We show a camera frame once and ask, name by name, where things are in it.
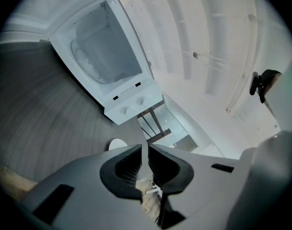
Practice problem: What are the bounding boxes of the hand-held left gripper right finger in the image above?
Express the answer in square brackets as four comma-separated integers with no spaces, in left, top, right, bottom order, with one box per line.
[147,143,253,230]

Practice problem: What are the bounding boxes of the white round disc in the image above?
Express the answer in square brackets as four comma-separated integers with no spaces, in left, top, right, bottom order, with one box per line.
[108,138,128,151]

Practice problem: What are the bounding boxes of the brown metal frame rack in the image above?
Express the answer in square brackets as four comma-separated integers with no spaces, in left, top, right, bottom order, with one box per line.
[137,106,172,142]

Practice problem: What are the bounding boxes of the white microwave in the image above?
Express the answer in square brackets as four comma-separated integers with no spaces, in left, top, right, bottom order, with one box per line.
[48,0,164,126]

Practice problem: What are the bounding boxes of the white ceiling pipe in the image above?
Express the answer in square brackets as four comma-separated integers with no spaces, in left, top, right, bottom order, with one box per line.
[225,13,261,114]

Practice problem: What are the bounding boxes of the black clip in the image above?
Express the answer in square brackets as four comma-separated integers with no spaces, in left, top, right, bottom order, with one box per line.
[249,69,282,104]

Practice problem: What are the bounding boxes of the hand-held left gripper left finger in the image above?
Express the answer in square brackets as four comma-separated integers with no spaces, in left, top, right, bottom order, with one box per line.
[20,144,161,230]

